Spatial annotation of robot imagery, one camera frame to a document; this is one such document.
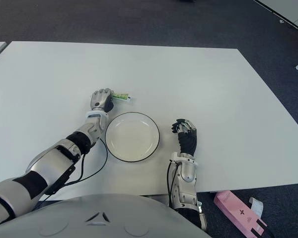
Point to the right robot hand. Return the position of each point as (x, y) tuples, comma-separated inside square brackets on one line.
[(187, 141)]

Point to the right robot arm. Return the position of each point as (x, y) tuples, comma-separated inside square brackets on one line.
[(186, 178)]

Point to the white background table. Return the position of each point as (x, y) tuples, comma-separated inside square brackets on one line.
[(288, 11)]

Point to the green white toothpaste tube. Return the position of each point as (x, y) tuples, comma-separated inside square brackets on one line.
[(123, 96)]

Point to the pink cardboard box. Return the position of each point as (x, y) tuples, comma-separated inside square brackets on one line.
[(238, 210)]

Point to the white plate black rim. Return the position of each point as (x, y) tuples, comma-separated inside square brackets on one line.
[(132, 136)]

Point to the white paper slip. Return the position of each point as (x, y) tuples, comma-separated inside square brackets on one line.
[(257, 205)]

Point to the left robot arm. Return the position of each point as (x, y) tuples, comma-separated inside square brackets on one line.
[(47, 163)]

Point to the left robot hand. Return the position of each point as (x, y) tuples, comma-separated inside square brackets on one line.
[(100, 100)]

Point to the grey robot torso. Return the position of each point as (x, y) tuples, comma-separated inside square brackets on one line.
[(101, 218)]

